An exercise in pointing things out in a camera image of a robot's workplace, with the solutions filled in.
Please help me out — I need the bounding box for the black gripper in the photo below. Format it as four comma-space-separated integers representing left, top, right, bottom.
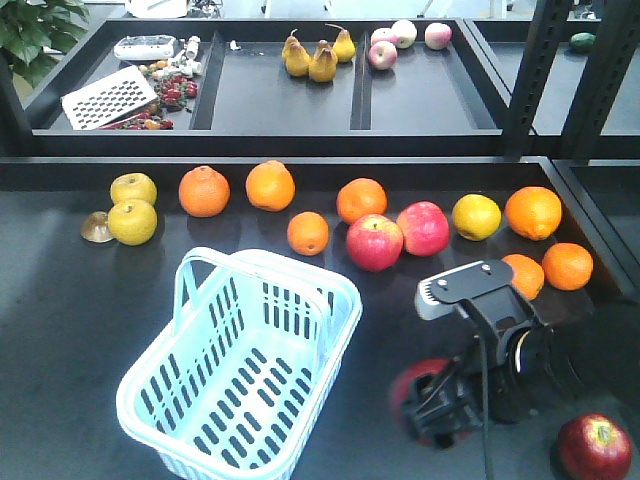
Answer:
399, 328, 555, 448

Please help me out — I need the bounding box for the dark red apple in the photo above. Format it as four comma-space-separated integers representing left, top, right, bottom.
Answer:
557, 413, 633, 480
388, 358, 454, 450

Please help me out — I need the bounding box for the dark red apple front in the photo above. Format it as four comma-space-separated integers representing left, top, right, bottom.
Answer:
557, 413, 633, 480

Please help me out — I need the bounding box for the light blue plastic basket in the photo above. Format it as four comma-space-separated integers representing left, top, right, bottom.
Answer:
115, 247, 362, 479

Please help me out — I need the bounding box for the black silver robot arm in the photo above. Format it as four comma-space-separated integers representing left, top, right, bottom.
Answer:
395, 287, 639, 448

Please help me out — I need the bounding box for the orange behind red apples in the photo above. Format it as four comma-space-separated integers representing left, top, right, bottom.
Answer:
336, 178, 388, 225

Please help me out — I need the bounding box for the small orange front left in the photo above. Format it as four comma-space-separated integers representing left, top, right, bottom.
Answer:
502, 254, 545, 300

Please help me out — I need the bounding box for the small orange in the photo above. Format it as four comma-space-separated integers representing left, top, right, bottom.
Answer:
502, 254, 545, 300
287, 211, 329, 256
541, 242, 594, 291

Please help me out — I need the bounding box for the bright red apple left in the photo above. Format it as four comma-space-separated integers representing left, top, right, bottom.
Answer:
346, 214, 404, 272

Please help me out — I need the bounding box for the bright red apple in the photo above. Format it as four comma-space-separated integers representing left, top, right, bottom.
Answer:
396, 201, 450, 257
346, 214, 404, 272

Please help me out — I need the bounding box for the bright red apple right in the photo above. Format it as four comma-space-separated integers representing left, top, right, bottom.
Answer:
396, 201, 450, 257

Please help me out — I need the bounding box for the small orange front right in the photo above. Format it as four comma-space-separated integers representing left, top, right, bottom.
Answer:
541, 242, 594, 291

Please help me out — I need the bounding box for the yellow round citrus fruit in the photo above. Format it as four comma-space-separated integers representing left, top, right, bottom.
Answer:
452, 194, 502, 241

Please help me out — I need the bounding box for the small orange centre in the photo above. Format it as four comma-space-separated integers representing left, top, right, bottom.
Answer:
287, 211, 329, 256

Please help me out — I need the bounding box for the large orange with nub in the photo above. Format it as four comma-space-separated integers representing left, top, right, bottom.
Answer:
504, 186, 563, 241

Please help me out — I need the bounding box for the black wooden display stand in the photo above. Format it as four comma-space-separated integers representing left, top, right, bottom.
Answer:
1, 19, 639, 479

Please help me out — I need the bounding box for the orange back middle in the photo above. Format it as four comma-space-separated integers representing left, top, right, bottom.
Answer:
245, 159, 296, 212

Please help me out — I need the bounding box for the orange back left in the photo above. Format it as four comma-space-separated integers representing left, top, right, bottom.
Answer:
178, 165, 230, 218

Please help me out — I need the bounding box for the yellow pear-apple front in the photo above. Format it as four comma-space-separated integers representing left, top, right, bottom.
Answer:
107, 199, 158, 246

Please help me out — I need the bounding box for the yellow pear-apple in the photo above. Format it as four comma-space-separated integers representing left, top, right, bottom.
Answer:
107, 199, 158, 246
109, 172, 157, 205

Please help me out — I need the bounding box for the pink apple front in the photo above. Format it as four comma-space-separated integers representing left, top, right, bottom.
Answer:
368, 40, 398, 71

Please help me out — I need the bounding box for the pink apple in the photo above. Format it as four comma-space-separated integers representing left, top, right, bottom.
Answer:
368, 40, 398, 71
424, 22, 452, 51

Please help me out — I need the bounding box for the brown pear middle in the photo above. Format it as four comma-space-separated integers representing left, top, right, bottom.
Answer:
308, 40, 338, 83

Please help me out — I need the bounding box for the brown pear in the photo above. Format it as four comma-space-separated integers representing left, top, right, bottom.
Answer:
326, 23, 357, 63
281, 29, 311, 78
308, 40, 338, 83

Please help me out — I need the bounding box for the pink apple right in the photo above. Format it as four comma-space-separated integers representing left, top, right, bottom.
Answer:
424, 22, 452, 51

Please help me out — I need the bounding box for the brown pear right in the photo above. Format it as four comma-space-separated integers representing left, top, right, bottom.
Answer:
326, 23, 357, 63

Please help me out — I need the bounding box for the yellow pear-apple back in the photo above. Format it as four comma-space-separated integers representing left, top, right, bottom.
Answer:
109, 172, 157, 205

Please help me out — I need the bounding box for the brown pear left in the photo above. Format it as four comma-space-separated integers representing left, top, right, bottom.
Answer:
281, 29, 311, 78

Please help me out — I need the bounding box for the pale apple back middle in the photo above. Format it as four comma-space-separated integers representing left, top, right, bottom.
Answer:
391, 19, 417, 49

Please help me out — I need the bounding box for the brown mushroom cap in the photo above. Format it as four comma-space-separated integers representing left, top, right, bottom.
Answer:
80, 211, 114, 243

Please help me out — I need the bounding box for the white perforated grater tray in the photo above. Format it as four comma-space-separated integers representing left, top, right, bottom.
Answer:
61, 66, 158, 131

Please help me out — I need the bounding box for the white electronic scale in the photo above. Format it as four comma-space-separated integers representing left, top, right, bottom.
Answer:
113, 35, 177, 61

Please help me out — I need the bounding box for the green potted plant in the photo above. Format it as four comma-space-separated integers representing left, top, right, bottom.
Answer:
1, 0, 89, 87

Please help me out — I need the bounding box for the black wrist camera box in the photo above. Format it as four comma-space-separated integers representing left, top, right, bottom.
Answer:
414, 260, 513, 321

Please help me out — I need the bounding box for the black upright shelf post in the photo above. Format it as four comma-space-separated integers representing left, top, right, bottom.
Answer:
494, 1, 639, 161

